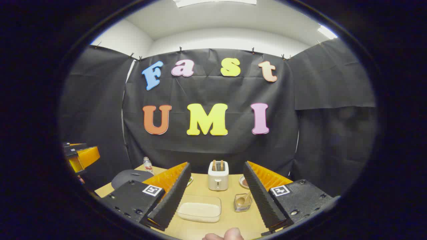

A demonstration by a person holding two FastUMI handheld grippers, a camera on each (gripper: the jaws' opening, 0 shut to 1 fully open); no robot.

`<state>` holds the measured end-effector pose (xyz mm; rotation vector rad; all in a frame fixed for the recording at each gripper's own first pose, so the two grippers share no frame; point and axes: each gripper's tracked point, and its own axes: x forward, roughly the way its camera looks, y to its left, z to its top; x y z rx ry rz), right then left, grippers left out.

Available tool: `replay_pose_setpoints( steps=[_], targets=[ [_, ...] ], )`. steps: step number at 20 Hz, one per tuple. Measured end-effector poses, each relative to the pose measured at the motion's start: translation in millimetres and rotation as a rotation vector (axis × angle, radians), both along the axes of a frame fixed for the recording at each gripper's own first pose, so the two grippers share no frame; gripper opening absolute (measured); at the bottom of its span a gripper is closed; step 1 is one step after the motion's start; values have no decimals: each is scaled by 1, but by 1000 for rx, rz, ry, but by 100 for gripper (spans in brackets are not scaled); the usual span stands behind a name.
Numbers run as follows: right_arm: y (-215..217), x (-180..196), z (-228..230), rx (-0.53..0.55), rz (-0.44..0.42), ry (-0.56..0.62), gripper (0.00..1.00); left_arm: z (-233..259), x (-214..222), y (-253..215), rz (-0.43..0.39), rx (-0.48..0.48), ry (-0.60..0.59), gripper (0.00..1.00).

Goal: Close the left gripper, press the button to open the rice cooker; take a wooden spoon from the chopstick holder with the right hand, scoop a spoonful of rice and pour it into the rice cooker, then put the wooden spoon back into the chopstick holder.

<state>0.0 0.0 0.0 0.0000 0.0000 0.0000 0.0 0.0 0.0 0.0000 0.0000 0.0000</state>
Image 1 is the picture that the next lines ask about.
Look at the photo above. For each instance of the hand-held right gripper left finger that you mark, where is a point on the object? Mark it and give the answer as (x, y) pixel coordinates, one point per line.
(173, 196)

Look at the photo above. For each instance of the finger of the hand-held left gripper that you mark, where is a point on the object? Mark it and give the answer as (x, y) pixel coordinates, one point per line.
(76, 164)
(88, 156)

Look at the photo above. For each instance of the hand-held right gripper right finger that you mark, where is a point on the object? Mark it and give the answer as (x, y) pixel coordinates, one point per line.
(262, 196)

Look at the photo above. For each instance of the wooden spoon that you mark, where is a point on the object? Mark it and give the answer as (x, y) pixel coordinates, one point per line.
(241, 200)

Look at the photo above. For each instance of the clear container of rice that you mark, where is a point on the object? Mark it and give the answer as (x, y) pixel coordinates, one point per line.
(200, 210)

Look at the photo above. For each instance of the black rice cooker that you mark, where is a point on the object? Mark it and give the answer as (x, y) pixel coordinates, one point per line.
(128, 176)

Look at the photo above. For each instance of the white divided condiment tray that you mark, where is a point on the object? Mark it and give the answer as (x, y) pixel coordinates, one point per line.
(189, 181)

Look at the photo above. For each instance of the white round plate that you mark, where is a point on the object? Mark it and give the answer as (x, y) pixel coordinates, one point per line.
(243, 182)

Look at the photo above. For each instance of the small clear bottle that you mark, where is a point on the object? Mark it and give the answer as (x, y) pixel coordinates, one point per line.
(147, 165)

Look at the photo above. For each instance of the white toaster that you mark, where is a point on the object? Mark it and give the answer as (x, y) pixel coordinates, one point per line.
(218, 180)

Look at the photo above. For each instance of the ceiling light panel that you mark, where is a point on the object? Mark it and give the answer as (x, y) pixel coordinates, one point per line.
(215, 2)
(327, 32)

